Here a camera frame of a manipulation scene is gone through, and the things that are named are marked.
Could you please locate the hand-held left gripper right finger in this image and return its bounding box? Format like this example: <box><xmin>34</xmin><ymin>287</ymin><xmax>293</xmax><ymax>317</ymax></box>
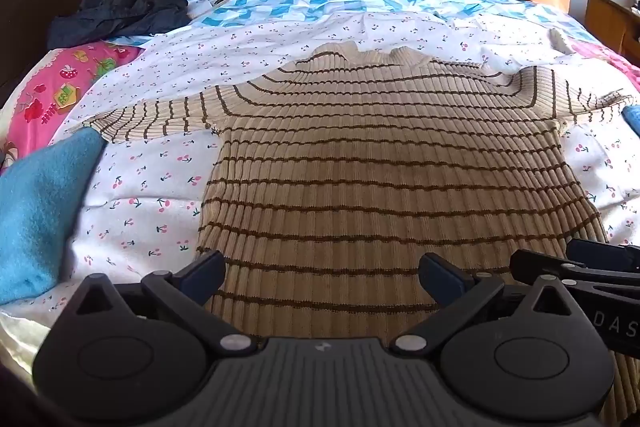
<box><xmin>391</xmin><ymin>252</ymin><xmax>582</xmax><ymax>355</ymax></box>

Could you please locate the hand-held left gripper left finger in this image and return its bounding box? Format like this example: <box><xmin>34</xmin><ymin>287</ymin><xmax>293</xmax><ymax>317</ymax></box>
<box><xmin>65</xmin><ymin>250</ymin><xmax>257</xmax><ymax>354</ymax></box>

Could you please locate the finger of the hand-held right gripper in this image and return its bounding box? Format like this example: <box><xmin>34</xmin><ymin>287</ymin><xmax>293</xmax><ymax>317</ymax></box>
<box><xmin>509</xmin><ymin>249</ymin><xmax>640</xmax><ymax>303</ymax></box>
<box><xmin>566</xmin><ymin>238</ymin><xmax>640</xmax><ymax>275</ymax></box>

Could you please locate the beige brown-striped knit sweater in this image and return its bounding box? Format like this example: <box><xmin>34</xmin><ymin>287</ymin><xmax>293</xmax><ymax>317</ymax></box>
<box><xmin>80</xmin><ymin>41</ymin><xmax>640</xmax><ymax>427</ymax></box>

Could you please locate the white cherry print bed sheet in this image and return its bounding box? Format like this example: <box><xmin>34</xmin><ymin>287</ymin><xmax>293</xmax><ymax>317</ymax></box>
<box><xmin>0</xmin><ymin>9</ymin><xmax>640</xmax><ymax>358</ymax></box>

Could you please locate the blue knit garment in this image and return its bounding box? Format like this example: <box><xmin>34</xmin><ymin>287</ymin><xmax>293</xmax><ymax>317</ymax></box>
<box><xmin>621</xmin><ymin>105</ymin><xmax>640</xmax><ymax>134</ymax></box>

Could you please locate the blue fleece cloth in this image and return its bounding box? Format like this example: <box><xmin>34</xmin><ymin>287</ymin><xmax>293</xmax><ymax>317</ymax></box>
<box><xmin>0</xmin><ymin>127</ymin><xmax>107</xmax><ymax>305</ymax></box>

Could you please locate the pink patterned cloth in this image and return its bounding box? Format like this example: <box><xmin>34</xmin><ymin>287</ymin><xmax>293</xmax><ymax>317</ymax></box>
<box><xmin>570</xmin><ymin>38</ymin><xmax>640</xmax><ymax>90</ymax></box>

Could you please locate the wooden side cabinet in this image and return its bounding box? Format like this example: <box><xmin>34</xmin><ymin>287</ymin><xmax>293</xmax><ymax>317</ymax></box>
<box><xmin>584</xmin><ymin>0</ymin><xmax>640</xmax><ymax>68</ymax></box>

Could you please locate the pink cartoon print blanket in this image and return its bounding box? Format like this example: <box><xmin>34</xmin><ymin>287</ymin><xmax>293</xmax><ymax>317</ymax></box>
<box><xmin>0</xmin><ymin>38</ymin><xmax>146</xmax><ymax>172</ymax></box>

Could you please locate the dark jacket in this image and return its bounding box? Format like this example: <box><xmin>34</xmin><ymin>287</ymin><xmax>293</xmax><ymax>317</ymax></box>
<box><xmin>46</xmin><ymin>0</ymin><xmax>191</xmax><ymax>50</ymax></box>

